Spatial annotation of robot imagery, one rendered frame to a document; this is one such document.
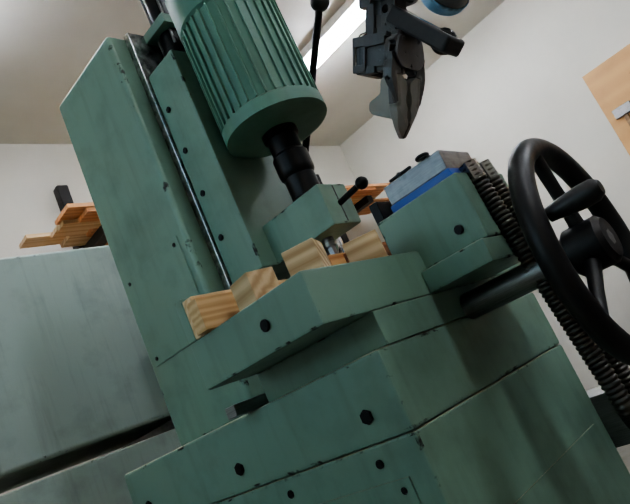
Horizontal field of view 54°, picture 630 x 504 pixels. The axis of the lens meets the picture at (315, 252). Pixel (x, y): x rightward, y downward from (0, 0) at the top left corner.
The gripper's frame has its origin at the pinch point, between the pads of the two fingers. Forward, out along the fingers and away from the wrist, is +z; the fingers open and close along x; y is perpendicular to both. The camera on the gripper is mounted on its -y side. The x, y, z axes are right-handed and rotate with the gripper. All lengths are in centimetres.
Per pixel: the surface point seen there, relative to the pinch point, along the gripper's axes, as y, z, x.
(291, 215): 15.1, 12.5, 9.2
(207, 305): 6.0, 21.7, 33.7
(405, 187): -5.9, 8.5, 9.4
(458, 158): -11.1, 4.9, 4.8
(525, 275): -21.1, 19.3, 6.8
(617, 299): 57, 82, -329
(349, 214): 7.3, 12.5, 4.6
